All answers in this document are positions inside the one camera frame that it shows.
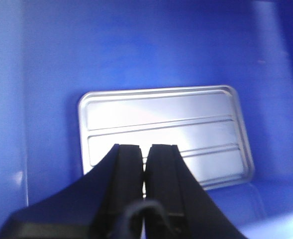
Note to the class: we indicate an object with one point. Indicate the small silver ribbed tray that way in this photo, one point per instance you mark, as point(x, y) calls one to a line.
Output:
point(205, 123)

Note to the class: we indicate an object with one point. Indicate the blue crate at right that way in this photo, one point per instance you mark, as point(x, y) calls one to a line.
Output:
point(52, 52)

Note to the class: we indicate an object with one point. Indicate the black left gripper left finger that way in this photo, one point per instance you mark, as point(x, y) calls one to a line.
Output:
point(88, 208)

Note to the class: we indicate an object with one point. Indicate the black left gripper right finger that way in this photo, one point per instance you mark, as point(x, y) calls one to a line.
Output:
point(191, 211)

